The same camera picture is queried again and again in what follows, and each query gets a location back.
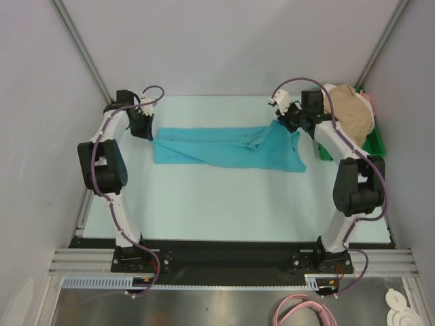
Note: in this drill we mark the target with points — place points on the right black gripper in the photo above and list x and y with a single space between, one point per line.
289 118

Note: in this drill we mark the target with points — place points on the white shirt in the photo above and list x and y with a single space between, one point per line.
330 87

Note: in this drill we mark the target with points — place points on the pink shirt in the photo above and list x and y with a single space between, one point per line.
367 98

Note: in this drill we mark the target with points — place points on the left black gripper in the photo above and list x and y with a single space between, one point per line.
147 132

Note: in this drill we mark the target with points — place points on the white round plastic part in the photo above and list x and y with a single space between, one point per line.
399 313

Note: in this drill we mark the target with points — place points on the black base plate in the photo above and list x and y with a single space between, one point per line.
187 262

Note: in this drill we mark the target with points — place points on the white slotted cable duct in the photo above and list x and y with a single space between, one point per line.
309 283

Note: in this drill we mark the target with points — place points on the green plastic bin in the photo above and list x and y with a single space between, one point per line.
374 144

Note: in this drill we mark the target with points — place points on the beige shirt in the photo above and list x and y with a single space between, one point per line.
353 115

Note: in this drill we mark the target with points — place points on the left aluminium frame post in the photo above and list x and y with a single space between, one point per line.
78 43

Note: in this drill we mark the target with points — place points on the aluminium front rail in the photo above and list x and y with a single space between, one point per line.
373 263

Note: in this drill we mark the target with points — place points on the right aluminium frame post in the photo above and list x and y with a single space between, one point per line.
392 24

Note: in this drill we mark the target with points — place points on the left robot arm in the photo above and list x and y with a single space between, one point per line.
103 168

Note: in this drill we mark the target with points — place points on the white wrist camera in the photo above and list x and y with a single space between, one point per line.
282 100
146 105

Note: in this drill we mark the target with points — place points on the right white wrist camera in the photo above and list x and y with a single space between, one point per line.
282 100

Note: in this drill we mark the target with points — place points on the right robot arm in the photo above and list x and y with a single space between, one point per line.
359 187

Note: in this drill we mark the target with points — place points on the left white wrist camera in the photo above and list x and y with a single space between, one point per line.
146 105

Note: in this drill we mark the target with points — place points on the aluminium frame post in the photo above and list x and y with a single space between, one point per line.
392 24
78 43

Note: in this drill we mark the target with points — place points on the teal polo shirt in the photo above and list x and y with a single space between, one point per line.
269 147

